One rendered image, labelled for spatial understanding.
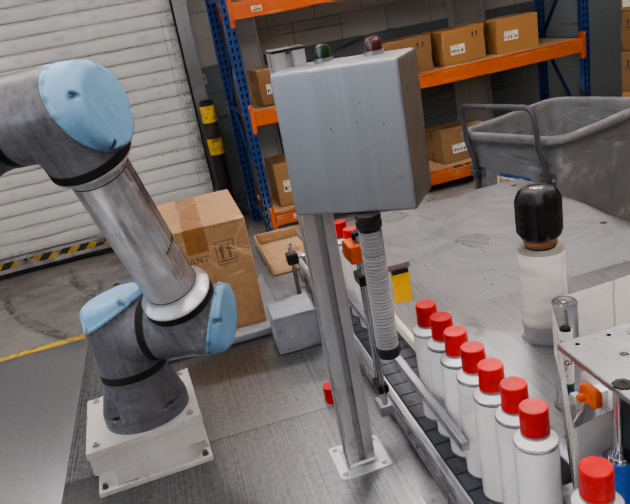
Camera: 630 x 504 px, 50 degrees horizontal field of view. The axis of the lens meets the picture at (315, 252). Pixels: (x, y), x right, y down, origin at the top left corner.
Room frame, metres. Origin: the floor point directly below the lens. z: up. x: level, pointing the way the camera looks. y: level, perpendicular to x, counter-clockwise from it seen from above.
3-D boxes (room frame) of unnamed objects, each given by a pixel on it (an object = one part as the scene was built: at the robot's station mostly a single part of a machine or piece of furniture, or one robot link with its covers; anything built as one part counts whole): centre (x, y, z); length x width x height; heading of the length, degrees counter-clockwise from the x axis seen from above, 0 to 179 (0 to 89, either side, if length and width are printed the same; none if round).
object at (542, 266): (1.14, -0.41, 1.03); 0.09 x 0.09 x 0.30
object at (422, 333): (0.96, -0.15, 0.98); 0.05 x 0.05 x 0.20
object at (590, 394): (0.65, -0.28, 1.08); 0.03 x 0.02 x 0.02; 10
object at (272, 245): (2.00, 0.03, 0.85); 0.30 x 0.26 x 0.04; 10
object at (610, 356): (0.62, -0.32, 1.14); 0.14 x 0.11 x 0.01; 10
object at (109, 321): (1.08, 0.35, 1.09); 0.13 x 0.12 x 0.14; 75
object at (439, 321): (0.90, -0.17, 0.98); 0.05 x 0.05 x 0.20
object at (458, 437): (1.29, -0.06, 0.95); 1.07 x 0.01 x 0.01; 10
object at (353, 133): (0.89, -0.08, 1.38); 0.17 x 0.10 x 0.19; 65
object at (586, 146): (3.35, -1.30, 0.48); 0.89 x 0.63 x 0.96; 123
